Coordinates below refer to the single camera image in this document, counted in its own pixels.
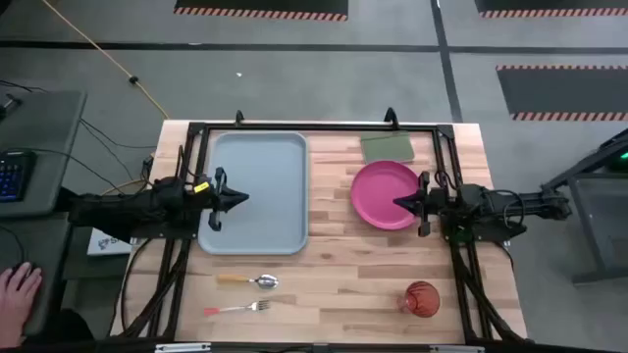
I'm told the black aluminium table frame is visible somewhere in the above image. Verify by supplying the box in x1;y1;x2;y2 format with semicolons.
120;120;529;344

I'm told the grey plastic tray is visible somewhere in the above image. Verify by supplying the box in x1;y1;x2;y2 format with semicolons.
197;130;310;256

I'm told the black floor cable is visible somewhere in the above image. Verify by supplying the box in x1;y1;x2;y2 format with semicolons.
78;117;158;150

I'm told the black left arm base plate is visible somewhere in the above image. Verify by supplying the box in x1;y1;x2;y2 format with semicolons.
130;221;200;241

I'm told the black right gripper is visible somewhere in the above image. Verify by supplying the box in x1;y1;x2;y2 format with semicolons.
392;171;450;238

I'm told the white printed box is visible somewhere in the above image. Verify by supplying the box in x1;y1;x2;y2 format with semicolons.
86;227;134;257

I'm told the red translucent cup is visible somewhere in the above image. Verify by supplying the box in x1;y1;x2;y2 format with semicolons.
396;280;442;319

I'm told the silver metal bracket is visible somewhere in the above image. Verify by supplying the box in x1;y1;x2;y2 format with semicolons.
154;342;212;353
429;344;486;353

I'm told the black keyboard with blue backlight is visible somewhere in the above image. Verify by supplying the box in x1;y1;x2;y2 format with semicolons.
0;149;38;204

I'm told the green rectangular pad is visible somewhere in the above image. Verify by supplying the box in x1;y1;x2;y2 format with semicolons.
360;129;416;165

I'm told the black desk device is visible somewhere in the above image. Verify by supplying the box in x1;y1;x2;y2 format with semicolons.
0;93;24;122

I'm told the person's hand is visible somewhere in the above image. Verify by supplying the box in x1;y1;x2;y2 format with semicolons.
0;262;44;350

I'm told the pink plate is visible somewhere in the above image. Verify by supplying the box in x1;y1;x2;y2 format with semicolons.
349;160;422;231

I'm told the grey desk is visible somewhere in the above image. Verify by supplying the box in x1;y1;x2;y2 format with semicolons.
0;213;73;339
0;89;88;219

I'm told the black hazard-striped floor mat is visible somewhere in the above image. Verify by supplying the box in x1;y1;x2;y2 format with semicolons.
474;0;628;19
496;65;628;123
173;0;349;23

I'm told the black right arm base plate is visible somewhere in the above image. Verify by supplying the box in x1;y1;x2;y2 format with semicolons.
440;215;511;245

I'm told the fork with red handle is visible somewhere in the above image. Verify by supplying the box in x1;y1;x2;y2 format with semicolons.
203;299;272;317

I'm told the dark metal cart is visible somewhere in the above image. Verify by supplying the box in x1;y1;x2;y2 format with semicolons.
539;127;628;285

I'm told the spoon with wooden handle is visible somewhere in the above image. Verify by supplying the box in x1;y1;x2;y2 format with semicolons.
216;273;280;290

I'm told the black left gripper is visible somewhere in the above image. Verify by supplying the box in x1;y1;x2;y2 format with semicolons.
188;166;250;232

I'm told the yellow floor cable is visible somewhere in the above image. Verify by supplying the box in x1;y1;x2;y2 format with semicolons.
41;0;171;122

